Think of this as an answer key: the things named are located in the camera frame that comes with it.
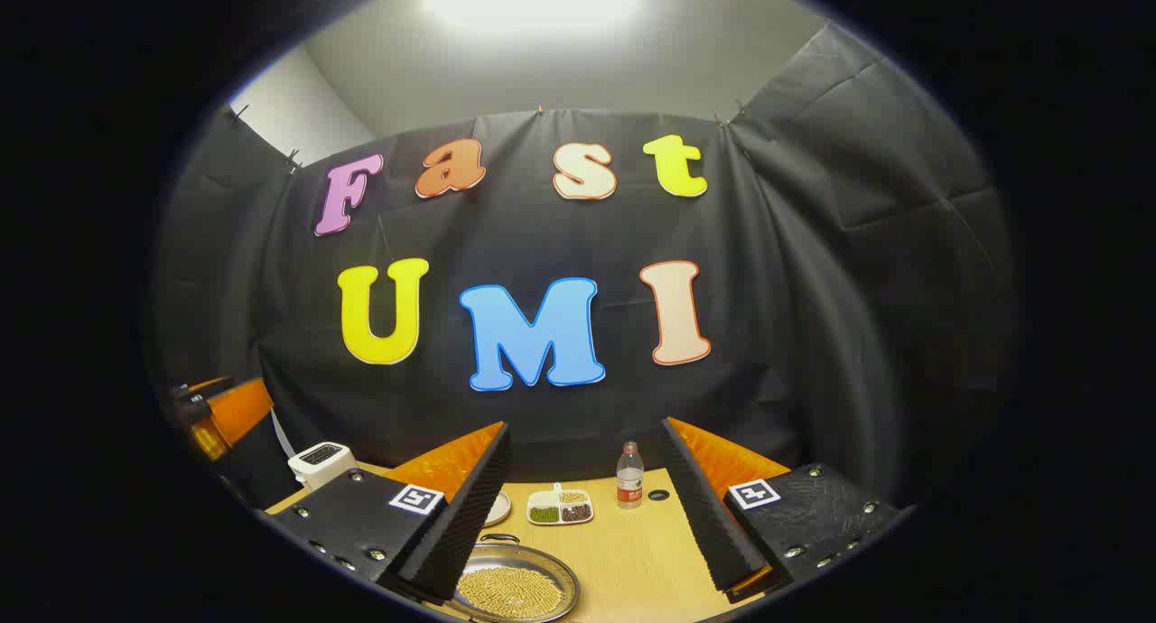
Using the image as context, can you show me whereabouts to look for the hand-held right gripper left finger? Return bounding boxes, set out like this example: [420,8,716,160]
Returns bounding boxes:
[268,422,512,601]

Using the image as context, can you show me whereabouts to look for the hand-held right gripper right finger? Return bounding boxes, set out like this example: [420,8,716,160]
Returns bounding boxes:
[660,416,906,599]

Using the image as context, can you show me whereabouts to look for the stainless steel pot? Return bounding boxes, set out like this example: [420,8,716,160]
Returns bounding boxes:
[443,533,580,623]

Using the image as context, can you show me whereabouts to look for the pile of yellow soybeans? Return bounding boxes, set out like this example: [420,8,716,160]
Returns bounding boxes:
[456,566,565,619]

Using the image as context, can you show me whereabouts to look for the clear plastic water bottle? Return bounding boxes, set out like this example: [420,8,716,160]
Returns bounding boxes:
[617,442,645,509]

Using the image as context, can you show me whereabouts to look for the white divided bean dish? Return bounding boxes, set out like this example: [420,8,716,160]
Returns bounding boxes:
[527,484,594,525]

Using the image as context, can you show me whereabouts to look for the white toaster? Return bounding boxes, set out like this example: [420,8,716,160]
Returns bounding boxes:
[287,442,355,493]

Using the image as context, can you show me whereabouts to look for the black backdrop cloth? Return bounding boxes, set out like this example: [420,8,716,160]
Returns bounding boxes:
[149,23,1021,516]

